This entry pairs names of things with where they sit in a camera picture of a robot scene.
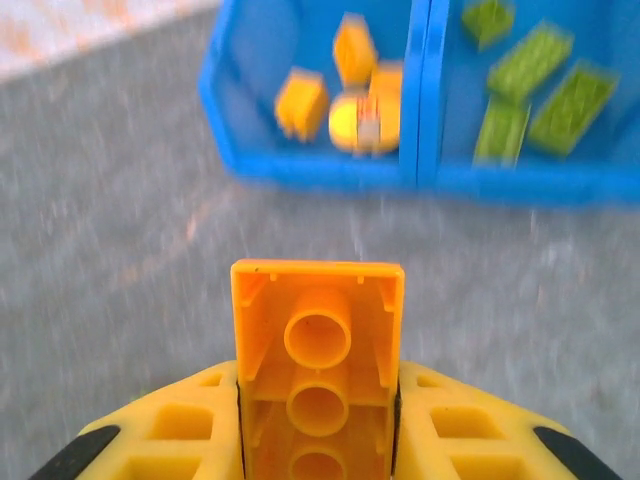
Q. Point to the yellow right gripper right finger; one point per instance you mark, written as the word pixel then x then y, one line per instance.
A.
pixel 475 440

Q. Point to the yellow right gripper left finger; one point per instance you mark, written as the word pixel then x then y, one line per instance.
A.
pixel 170 435

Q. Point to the orange-yellow eight-stud lego brick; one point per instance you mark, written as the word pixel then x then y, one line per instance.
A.
pixel 317 340

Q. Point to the yellow oval lego brick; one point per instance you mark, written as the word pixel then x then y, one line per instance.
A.
pixel 362 122

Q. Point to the yellow sloped four-stud lego brick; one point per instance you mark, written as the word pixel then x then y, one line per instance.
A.
pixel 301 102

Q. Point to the yellow small lego brick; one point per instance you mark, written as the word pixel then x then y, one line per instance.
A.
pixel 387 80
pixel 354 47

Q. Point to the blue plastic bin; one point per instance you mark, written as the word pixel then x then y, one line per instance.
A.
pixel 250 145
pixel 550 180

